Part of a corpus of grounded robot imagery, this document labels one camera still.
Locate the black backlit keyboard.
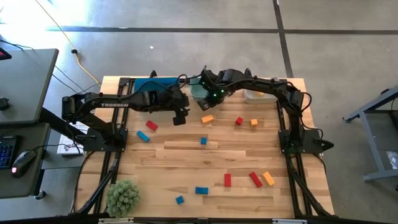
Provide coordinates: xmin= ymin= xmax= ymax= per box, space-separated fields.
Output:
xmin=0 ymin=136 xmax=17 ymax=170

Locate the green artificial plant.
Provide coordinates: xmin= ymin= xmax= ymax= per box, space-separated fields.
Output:
xmin=105 ymin=179 xmax=141 ymax=218

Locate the black computer mouse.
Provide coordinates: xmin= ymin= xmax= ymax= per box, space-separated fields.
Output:
xmin=11 ymin=149 xmax=37 ymax=179

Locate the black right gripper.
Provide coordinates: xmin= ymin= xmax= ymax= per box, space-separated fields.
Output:
xmin=197 ymin=81 xmax=229 ymax=111

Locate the white edge bracket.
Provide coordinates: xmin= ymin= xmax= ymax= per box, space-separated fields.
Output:
xmin=272 ymin=218 xmax=308 ymax=224
xmin=98 ymin=217 xmax=134 ymax=224

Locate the dark grey desk top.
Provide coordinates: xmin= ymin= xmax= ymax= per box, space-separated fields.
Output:
xmin=0 ymin=122 xmax=51 ymax=200

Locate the grey metal cart frame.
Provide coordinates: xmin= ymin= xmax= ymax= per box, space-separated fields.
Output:
xmin=343 ymin=85 xmax=398 ymax=183

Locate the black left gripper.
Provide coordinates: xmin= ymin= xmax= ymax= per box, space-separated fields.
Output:
xmin=154 ymin=88 xmax=191 ymax=126

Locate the white paper booklet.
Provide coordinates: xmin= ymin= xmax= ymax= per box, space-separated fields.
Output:
xmin=57 ymin=121 xmax=94 ymax=156

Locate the black device with red light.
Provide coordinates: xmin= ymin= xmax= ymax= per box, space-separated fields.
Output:
xmin=0 ymin=47 xmax=12 ymax=62

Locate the black aluminium table frame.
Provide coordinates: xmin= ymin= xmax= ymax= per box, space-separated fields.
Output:
xmin=70 ymin=76 xmax=335 ymax=224

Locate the white plastic bin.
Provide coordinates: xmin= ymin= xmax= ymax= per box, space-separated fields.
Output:
xmin=243 ymin=88 xmax=278 ymax=105

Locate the teal plastic bin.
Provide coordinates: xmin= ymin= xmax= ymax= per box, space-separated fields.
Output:
xmin=190 ymin=77 xmax=210 ymax=101

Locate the yellow floor cable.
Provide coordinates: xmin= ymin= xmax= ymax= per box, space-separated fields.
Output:
xmin=34 ymin=0 xmax=102 ymax=87

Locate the blue rectangular block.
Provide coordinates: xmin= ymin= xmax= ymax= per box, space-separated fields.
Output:
xmin=136 ymin=130 xmax=150 ymax=143

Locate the blue plastic bin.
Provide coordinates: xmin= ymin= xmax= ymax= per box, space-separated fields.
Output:
xmin=134 ymin=77 xmax=181 ymax=93

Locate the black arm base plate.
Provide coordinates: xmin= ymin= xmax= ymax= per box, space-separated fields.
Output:
xmin=75 ymin=127 xmax=129 ymax=152
xmin=278 ymin=129 xmax=335 ymax=154

